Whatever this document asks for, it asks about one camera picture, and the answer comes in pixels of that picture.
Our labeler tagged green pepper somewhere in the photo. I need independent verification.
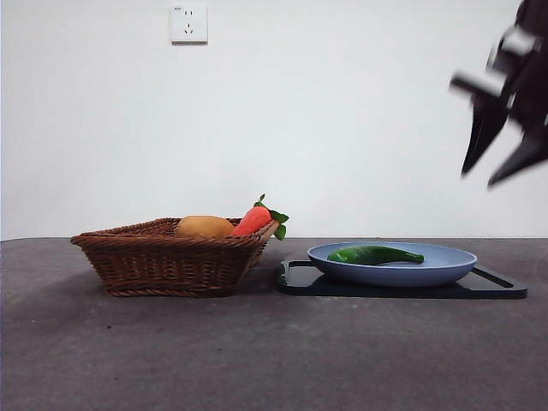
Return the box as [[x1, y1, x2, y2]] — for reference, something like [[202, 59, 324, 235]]
[[327, 245, 425, 266]]

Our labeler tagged blue round plate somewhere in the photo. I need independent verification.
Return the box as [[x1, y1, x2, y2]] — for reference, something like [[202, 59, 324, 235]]
[[307, 241, 479, 289]]

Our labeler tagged black rectangular tray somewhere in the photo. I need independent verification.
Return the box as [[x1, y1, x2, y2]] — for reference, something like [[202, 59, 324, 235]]
[[277, 259, 528, 300]]

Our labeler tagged orange carrot with green leaves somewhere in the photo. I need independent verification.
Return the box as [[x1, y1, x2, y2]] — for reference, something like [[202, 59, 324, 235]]
[[230, 194, 289, 241]]

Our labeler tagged yellow-brown potato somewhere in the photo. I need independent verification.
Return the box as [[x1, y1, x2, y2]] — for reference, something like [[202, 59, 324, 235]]
[[174, 215, 235, 239]]

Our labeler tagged brown wicker basket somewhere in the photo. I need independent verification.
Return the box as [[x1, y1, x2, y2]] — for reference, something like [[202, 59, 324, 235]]
[[70, 217, 279, 298]]

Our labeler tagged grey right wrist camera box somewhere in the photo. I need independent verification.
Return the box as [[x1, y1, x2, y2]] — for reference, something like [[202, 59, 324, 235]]
[[487, 28, 541, 72]]

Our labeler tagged white wall socket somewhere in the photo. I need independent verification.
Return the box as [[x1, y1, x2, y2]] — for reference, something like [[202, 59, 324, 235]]
[[170, 4, 209, 45]]

